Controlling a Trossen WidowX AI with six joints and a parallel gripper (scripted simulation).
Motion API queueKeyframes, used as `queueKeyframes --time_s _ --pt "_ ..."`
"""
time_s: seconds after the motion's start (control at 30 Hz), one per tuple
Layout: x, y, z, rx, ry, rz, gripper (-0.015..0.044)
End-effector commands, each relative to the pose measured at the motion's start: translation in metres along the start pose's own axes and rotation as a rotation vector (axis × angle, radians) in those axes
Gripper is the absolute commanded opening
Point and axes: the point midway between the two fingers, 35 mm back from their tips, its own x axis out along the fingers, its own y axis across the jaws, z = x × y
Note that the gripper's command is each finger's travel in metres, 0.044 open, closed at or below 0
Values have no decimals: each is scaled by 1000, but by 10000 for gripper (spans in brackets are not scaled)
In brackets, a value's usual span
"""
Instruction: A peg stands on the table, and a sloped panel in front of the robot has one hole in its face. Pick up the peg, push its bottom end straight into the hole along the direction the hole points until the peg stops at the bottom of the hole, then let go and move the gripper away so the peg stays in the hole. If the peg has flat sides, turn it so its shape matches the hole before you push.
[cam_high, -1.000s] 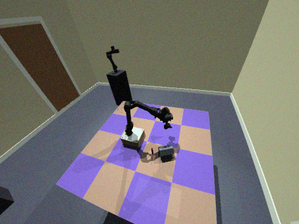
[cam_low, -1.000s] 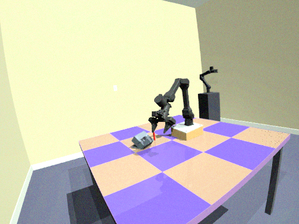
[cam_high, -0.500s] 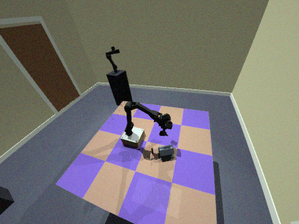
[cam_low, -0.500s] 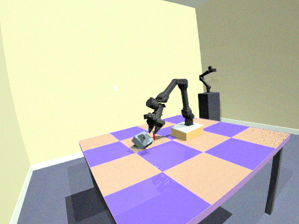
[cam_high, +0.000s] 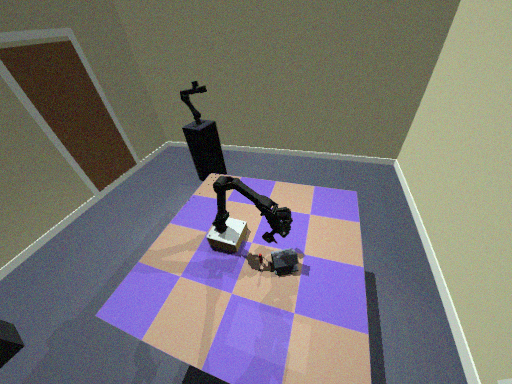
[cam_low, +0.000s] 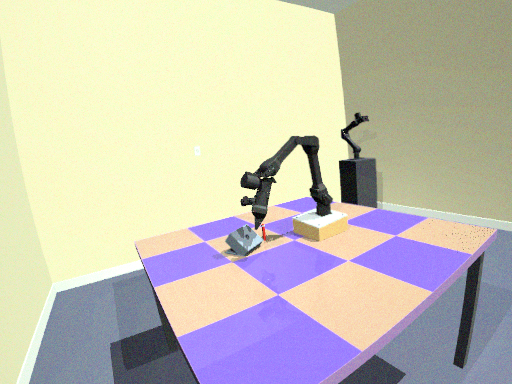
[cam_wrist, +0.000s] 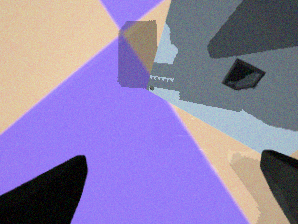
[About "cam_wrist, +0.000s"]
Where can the light blue sloped panel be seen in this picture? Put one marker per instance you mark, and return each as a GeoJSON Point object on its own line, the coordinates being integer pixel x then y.
{"type": "Point", "coordinates": [234, 65]}

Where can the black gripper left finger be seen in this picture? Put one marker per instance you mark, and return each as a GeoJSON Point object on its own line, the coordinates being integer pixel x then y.
{"type": "Point", "coordinates": [50, 198]}

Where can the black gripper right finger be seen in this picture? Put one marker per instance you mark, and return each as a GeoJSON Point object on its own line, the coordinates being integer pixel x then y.
{"type": "Point", "coordinates": [281, 174]}

